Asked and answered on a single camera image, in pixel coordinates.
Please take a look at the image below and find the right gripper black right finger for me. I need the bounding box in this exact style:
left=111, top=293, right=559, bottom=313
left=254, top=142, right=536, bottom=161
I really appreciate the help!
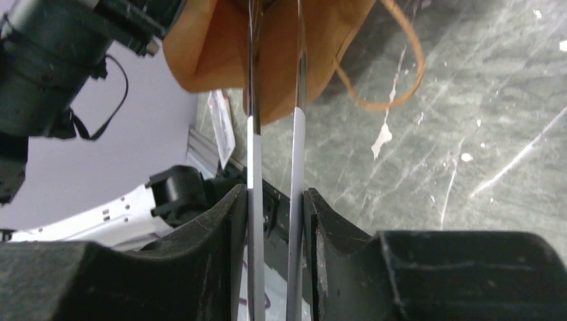
left=304, top=189, right=566, bottom=320

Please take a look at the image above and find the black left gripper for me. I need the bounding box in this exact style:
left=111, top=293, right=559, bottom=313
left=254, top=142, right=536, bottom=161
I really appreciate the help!
left=1, top=0, right=185, bottom=205

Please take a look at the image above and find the red paper bag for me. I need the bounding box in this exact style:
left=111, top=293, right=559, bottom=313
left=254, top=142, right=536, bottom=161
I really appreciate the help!
left=162, top=0, right=426, bottom=127

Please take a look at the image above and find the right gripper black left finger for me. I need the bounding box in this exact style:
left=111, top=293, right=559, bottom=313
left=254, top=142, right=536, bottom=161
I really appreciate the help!
left=1, top=185, right=247, bottom=320

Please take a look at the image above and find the metal tongs white handle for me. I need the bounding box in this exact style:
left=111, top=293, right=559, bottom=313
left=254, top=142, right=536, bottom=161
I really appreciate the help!
left=245, top=0, right=308, bottom=321

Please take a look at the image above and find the paper label sheet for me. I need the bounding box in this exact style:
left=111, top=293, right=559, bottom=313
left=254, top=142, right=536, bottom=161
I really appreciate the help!
left=207, top=90, right=236, bottom=169

